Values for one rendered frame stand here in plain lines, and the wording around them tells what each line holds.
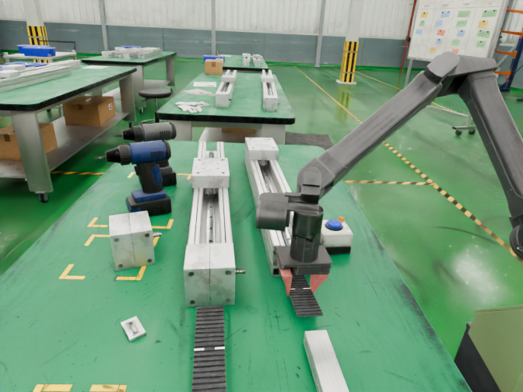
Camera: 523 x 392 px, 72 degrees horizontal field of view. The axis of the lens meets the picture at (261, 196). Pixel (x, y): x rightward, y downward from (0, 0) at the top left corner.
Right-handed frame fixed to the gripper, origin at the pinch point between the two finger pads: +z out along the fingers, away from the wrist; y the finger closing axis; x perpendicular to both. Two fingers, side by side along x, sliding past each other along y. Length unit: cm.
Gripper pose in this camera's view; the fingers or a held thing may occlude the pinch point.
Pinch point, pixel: (300, 290)
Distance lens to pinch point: 79.8
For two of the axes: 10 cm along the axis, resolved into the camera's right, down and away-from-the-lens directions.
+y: -9.9, 0.1, -1.2
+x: 1.2, 4.2, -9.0
